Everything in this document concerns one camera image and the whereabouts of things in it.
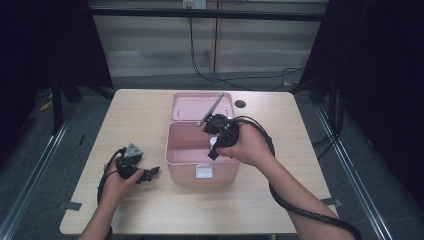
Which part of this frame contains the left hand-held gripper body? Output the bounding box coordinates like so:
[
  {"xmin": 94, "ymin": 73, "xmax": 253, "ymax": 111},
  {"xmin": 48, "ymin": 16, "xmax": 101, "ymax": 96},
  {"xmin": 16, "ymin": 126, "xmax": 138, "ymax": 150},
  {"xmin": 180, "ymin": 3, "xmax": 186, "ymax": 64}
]
[{"xmin": 115, "ymin": 142, "xmax": 145, "ymax": 181}]

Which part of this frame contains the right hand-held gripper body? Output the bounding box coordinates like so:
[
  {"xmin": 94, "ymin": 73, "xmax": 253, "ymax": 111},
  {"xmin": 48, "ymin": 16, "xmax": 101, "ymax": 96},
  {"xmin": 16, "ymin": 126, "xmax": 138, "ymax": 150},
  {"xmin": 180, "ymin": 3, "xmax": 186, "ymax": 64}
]
[{"xmin": 197, "ymin": 92, "xmax": 241, "ymax": 148}]

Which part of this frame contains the pink storage box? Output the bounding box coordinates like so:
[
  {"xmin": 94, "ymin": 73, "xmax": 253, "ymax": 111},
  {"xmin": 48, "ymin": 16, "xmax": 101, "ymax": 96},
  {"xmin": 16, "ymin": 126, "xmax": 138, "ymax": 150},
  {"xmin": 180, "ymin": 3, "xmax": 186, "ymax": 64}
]
[{"xmin": 164, "ymin": 91, "xmax": 241, "ymax": 187}]

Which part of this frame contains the person's left hand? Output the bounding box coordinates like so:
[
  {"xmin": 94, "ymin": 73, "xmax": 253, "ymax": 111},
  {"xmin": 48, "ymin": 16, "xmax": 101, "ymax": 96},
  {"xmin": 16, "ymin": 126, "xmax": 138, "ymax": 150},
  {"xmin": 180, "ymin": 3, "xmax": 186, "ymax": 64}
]
[{"xmin": 99, "ymin": 157, "xmax": 145, "ymax": 208}]

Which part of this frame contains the person's right hand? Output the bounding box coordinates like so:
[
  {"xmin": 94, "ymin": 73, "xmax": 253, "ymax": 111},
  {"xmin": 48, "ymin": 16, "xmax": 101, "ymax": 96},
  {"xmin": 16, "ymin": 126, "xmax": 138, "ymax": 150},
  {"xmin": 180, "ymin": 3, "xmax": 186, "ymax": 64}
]
[{"xmin": 215, "ymin": 120, "xmax": 276, "ymax": 168}]

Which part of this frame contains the grey tape piece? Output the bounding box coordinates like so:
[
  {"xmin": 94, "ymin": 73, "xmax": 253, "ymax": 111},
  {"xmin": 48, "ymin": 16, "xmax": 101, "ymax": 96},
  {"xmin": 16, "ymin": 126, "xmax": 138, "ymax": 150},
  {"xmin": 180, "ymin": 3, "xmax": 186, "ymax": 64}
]
[
  {"xmin": 57, "ymin": 200, "xmax": 83, "ymax": 212},
  {"xmin": 322, "ymin": 197, "xmax": 344, "ymax": 208}
]

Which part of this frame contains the black metal stand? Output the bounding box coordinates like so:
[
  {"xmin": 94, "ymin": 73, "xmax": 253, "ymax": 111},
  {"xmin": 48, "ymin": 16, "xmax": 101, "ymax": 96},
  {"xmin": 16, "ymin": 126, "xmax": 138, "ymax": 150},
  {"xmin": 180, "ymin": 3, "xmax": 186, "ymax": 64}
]
[{"xmin": 49, "ymin": 74, "xmax": 83, "ymax": 136}]

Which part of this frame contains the yellow floor tape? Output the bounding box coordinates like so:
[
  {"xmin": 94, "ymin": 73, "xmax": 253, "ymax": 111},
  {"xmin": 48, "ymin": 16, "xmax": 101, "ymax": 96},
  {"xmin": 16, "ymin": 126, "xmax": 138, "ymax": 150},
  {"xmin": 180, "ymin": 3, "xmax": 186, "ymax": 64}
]
[{"xmin": 38, "ymin": 99, "xmax": 54, "ymax": 113}]

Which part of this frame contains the black curtain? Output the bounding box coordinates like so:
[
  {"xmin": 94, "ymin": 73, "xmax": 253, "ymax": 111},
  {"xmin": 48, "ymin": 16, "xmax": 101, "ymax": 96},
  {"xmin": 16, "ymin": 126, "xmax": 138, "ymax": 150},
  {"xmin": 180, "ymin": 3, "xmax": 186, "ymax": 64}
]
[
  {"xmin": 0, "ymin": 0, "xmax": 114, "ymax": 164},
  {"xmin": 299, "ymin": 0, "xmax": 424, "ymax": 211}
]

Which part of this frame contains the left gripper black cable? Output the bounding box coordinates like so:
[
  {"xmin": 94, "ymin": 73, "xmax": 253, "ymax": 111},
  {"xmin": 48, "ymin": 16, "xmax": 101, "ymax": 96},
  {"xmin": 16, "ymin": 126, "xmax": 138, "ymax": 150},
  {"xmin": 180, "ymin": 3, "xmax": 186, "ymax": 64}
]
[{"xmin": 96, "ymin": 148, "xmax": 126, "ymax": 240}]

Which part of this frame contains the black floor cable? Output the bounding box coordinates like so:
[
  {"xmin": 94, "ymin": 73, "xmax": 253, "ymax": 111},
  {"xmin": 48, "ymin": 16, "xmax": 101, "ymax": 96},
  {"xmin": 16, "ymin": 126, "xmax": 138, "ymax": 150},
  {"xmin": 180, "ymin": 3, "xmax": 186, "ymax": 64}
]
[{"xmin": 188, "ymin": 16, "xmax": 306, "ymax": 92}]

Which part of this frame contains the metal floor rail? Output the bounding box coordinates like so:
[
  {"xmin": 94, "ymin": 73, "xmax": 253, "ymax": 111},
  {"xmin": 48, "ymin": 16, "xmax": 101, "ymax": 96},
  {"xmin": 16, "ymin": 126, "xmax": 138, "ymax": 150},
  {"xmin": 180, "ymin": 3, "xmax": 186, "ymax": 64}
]
[
  {"xmin": 0, "ymin": 99, "xmax": 80, "ymax": 240},
  {"xmin": 314, "ymin": 104, "xmax": 395, "ymax": 240}
]

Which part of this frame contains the bundle of black cables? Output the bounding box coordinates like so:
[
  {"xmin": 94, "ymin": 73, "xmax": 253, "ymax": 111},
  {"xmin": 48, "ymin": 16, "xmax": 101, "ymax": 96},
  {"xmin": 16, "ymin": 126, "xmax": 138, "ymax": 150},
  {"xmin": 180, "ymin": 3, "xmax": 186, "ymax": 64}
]
[{"xmin": 311, "ymin": 89, "xmax": 346, "ymax": 160}]

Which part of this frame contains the black horizontal frame bar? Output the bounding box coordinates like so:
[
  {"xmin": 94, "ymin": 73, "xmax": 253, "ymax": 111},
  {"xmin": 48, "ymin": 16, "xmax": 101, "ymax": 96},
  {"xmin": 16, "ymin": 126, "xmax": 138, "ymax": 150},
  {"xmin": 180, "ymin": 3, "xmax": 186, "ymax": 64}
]
[{"xmin": 89, "ymin": 8, "xmax": 329, "ymax": 23}]

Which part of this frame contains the white wall outlet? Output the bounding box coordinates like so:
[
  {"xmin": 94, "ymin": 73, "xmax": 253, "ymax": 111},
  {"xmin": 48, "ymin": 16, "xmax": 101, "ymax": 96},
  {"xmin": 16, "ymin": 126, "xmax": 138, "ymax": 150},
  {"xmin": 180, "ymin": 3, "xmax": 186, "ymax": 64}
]
[{"xmin": 182, "ymin": 0, "xmax": 208, "ymax": 10}]

